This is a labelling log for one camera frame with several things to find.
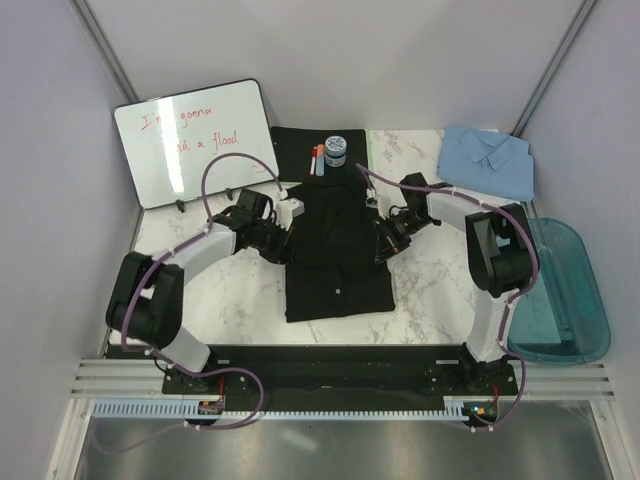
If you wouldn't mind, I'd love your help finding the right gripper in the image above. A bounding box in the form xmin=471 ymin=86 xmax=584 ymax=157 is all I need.
xmin=374 ymin=209 xmax=435 ymax=264

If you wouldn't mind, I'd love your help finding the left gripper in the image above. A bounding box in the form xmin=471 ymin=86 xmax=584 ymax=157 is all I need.
xmin=252 ymin=218 xmax=295 ymax=266

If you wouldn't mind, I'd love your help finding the black long sleeve shirt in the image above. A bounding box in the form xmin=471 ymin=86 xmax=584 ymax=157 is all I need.
xmin=285 ymin=176 xmax=395 ymax=323

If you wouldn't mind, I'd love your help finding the blue shirt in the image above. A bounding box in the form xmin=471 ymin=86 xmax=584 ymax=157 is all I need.
xmin=437 ymin=127 xmax=534 ymax=202

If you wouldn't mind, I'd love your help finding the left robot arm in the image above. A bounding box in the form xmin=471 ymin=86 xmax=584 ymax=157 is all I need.
xmin=106 ymin=189 xmax=304 ymax=393

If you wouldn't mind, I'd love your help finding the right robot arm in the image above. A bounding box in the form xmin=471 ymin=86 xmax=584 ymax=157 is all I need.
xmin=366 ymin=173 xmax=539 ymax=394

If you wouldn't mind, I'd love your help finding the black mat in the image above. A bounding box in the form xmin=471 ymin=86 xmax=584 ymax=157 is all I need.
xmin=270 ymin=126 xmax=369 ymax=182

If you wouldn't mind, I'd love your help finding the red marker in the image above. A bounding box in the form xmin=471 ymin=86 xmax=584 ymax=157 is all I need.
xmin=309 ymin=145 xmax=318 ymax=177

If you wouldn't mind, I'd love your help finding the blue lidded jar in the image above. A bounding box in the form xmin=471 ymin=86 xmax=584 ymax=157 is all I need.
xmin=324 ymin=135 xmax=347 ymax=168

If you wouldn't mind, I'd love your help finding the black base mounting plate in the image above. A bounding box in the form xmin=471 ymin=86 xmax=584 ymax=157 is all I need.
xmin=102 ymin=342 xmax=519 ymax=406

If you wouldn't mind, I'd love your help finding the white dry erase board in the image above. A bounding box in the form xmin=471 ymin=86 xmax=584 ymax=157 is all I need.
xmin=113 ymin=79 xmax=279 ymax=210

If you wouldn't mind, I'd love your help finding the teal transparent plastic bin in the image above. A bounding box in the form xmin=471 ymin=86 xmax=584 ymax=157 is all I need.
xmin=507 ymin=218 xmax=611 ymax=366

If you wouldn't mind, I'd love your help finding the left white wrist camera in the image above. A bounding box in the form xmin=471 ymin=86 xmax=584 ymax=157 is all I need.
xmin=274 ymin=190 xmax=305 ymax=230

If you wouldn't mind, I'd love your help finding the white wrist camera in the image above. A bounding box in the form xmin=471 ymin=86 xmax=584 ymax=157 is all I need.
xmin=365 ymin=187 xmax=391 ymax=218
xmin=274 ymin=190 xmax=305 ymax=230

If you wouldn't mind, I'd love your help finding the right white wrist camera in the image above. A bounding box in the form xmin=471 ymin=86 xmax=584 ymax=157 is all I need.
xmin=365 ymin=187 xmax=391 ymax=218

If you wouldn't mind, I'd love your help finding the light blue cable duct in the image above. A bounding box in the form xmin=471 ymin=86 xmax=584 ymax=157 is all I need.
xmin=92 ymin=398 xmax=492 ymax=421

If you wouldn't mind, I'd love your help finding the aluminium rail frame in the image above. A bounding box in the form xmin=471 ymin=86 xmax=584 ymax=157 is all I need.
xmin=71 ymin=359 xmax=615 ymax=401

